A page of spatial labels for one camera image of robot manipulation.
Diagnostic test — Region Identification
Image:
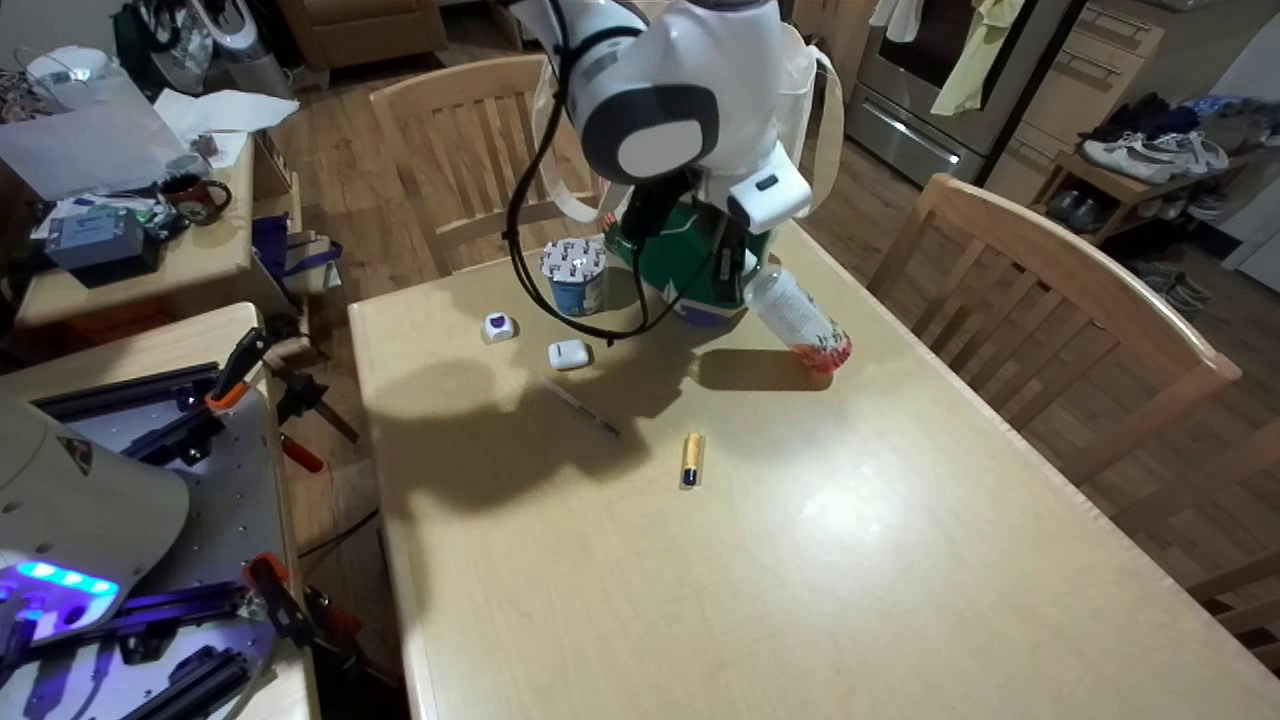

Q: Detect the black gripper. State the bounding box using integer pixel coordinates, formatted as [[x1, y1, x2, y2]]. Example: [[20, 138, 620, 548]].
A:
[[620, 176, 778, 290]]

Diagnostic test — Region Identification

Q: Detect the white robot base blue light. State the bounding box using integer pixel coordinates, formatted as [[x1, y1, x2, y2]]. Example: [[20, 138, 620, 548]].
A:
[[0, 390, 190, 651]]

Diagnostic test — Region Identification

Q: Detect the blue cup with patterned lid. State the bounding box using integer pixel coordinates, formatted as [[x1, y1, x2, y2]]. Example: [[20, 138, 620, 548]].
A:
[[534, 236, 611, 321]]

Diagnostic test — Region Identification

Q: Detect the stainless steel oven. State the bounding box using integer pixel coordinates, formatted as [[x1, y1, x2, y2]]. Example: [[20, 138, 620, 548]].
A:
[[845, 0, 1092, 187]]

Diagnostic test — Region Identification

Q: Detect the yellow lighter with black tip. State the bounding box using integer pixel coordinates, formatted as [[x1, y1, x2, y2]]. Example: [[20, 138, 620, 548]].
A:
[[676, 428, 708, 491]]

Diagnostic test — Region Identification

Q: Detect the slim grey metal tool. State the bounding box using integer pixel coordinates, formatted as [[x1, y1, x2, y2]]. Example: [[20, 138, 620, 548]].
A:
[[543, 375, 627, 438]]

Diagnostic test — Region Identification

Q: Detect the white hanging towel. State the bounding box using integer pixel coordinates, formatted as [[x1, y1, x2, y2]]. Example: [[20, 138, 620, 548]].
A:
[[872, 0, 928, 49]]

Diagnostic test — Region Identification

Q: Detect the wooden slatted dining chair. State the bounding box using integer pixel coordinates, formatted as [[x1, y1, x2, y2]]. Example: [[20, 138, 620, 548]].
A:
[[862, 171, 1248, 491], [363, 51, 602, 277]]

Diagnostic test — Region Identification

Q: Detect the yellow-green hanging towel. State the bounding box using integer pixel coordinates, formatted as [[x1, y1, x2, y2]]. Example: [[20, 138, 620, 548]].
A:
[[928, 0, 1033, 120]]

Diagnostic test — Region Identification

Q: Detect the low wooden shoe rack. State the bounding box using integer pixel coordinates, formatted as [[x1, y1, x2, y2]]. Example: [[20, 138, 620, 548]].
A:
[[1033, 144, 1280, 256]]

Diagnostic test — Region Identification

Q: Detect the brown wooden cabinet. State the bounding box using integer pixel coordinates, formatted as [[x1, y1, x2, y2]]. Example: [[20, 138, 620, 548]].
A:
[[270, 0, 452, 70]]

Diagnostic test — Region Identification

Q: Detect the blue fabric bag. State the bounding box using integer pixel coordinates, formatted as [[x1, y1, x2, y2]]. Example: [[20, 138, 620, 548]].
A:
[[247, 213, 347, 321]]

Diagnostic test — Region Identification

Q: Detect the white paper sheet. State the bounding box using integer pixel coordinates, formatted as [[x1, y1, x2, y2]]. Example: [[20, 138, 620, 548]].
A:
[[153, 83, 302, 171]]

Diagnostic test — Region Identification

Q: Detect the small wooden side table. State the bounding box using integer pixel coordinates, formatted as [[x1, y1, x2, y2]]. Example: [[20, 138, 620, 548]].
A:
[[0, 132, 262, 336]]

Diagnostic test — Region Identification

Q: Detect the black and white sneaker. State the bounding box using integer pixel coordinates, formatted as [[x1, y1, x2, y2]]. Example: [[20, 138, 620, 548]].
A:
[[113, 0, 262, 90]]

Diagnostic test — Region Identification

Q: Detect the blue-grey electronic box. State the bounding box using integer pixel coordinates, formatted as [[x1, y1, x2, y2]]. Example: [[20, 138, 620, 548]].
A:
[[33, 191, 170, 286]]

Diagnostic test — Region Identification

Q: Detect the grey flat laptop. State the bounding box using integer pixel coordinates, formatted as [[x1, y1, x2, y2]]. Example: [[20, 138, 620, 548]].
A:
[[0, 83, 190, 202]]

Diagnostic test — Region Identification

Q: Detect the small white rounded device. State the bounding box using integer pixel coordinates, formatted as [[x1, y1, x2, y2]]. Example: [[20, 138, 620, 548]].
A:
[[25, 45, 113, 94]]

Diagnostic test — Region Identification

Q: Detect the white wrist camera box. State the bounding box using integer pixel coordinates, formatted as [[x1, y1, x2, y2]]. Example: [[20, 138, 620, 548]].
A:
[[728, 144, 814, 236]]

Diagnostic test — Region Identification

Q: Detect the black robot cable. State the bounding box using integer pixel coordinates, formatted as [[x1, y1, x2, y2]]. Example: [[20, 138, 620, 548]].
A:
[[501, 51, 673, 342]]

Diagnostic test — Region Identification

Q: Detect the black clamp red handle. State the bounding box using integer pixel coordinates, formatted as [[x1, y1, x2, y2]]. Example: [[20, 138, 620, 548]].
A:
[[270, 372, 363, 475]]

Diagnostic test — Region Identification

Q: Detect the orange-handled black clamp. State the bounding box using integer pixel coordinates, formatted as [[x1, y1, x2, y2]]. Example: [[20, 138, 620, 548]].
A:
[[195, 322, 277, 419]]

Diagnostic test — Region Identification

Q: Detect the black clamp orange handle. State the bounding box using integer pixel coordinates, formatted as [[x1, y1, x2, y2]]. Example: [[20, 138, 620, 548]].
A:
[[235, 550, 373, 663]]

